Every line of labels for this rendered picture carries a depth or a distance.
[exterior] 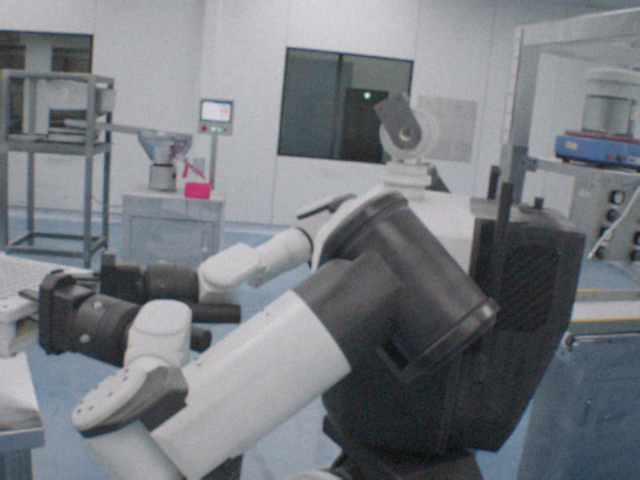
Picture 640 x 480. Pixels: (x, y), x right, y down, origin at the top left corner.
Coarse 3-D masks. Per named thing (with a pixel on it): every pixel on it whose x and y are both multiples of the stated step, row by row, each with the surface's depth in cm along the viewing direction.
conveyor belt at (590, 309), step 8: (576, 304) 186; (584, 304) 186; (592, 304) 187; (600, 304) 188; (608, 304) 189; (616, 304) 189; (624, 304) 190; (632, 304) 191; (576, 312) 177; (584, 312) 178; (592, 312) 178; (600, 312) 179; (608, 312) 180; (616, 312) 180; (624, 312) 181; (632, 312) 182; (560, 344) 160
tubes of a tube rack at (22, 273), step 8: (0, 264) 98; (8, 264) 99; (16, 264) 99; (24, 264) 100; (0, 272) 94; (8, 272) 94; (16, 272) 95; (24, 272) 96; (32, 272) 96; (40, 272) 97; (48, 272) 97; (0, 280) 90; (8, 280) 91; (16, 280) 90; (24, 280) 91; (0, 288) 86
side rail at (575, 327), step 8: (624, 320) 161; (632, 320) 162; (568, 328) 157; (576, 328) 156; (584, 328) 157; (592, 328) 158; (600, 328) 159; (608, 328) 160; (616, 328) 161; (624, 328) 161; (632, 328) 162
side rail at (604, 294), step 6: (576, 294) 188; (582, 294) 188; (588, 294) 189; (594, 294) 190; (600, 294) 191; (606, 294) 191; (612, 294) 192; (618, 294) 193; (624, 294) 194; (630, 294) 194; (636, 294) 195; (576, 300) 188; (582, 300) 189
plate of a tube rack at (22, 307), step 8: (8, 256) 107; (72, 272) 101; (80, 272) 102; (32, 288) 91; (88, 288) 99; (16, 296) 86; (0, 304) 82; (8, 304) 82; (16, 304) 83; (24, 304) 84; (32, 304) 85; (0, 312) 80; (8, 312) 80; (16, 312) 82; (24, 312) 84; (32, 312) 85; (0, 320) 80; (8, 320) 80
